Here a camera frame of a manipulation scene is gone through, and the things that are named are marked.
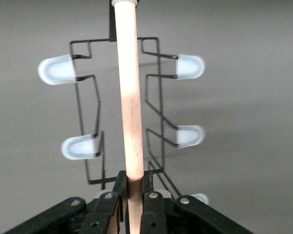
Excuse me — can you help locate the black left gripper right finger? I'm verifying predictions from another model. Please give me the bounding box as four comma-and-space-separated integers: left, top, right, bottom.
139, 170, 255, 234

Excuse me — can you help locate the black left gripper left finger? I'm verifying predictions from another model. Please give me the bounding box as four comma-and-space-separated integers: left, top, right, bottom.
4, 170, 128, 234

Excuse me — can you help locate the black wire cup holder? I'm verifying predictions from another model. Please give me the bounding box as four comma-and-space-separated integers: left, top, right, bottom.
38, 0, 210, 234

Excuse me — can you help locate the dark grey table mat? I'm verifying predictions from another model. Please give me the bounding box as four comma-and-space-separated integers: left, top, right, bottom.
0, 0, 293, 234

